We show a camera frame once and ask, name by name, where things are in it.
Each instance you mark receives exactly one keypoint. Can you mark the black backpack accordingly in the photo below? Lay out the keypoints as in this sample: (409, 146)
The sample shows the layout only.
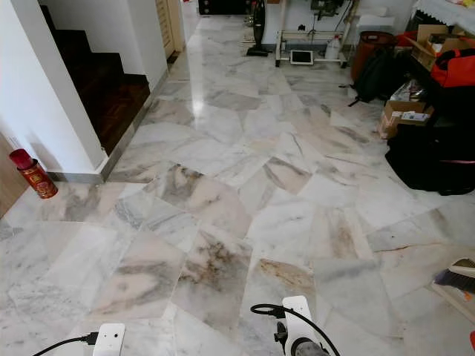
(375, 76)

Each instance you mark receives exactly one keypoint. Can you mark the black low cabinet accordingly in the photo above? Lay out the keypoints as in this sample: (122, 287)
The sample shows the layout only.
(223, 6)

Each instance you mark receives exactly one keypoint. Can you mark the white box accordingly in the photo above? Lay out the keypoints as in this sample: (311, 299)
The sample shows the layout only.
(375, 21)

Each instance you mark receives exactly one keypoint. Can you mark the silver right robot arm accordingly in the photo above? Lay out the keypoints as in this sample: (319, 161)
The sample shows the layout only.
(312, 349)

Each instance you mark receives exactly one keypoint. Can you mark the black upright vacuum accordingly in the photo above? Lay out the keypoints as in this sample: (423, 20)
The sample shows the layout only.
(258, 49)

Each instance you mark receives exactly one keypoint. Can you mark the red bag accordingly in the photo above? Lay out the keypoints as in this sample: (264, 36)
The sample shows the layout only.
(454, 68)

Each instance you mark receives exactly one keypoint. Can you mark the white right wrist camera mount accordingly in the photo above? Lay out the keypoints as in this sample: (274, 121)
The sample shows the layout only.
(297, 317)

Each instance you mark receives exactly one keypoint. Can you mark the open cardboard box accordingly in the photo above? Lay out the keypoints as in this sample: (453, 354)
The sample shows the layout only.
(432, 37)

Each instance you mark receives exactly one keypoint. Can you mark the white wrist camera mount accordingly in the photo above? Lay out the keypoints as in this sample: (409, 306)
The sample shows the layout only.
(109, 340)
(297, 317)

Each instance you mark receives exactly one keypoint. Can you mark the white lace tablecloth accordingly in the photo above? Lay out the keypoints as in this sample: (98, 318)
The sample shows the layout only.
(445, 9)

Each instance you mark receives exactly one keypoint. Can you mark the white metal rack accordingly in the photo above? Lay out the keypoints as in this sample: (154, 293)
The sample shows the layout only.
(312, 33)

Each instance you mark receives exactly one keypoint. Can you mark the red tin canister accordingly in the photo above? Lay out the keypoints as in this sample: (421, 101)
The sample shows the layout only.
(35, 176)

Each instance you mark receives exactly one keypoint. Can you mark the brown wooden cabinet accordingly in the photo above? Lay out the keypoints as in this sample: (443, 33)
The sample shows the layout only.
(10, 189)

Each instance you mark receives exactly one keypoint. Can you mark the brown round barrel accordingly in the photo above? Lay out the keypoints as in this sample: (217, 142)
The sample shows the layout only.
(369, 43)

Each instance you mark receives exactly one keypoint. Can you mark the white tablet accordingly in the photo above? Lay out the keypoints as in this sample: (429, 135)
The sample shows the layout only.
(301, 57)

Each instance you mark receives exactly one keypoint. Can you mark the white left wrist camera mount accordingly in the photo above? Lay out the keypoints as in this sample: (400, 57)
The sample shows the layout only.
(109, 340)

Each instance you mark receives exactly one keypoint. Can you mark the dark wooden staircase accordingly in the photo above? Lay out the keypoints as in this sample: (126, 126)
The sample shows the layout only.
(107, 93)

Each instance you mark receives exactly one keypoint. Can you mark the large black suitcase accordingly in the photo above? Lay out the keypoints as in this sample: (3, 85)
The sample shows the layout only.
(432, 159)

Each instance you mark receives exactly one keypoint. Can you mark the white plastic jug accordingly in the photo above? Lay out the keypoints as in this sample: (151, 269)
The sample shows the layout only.
(333, 49)

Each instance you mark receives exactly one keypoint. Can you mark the wooden door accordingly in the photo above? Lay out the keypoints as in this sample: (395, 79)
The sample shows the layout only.
(171, 26)

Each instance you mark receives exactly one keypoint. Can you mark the small labelled cardboard box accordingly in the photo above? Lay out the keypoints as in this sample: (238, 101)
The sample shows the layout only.
(401, 119)

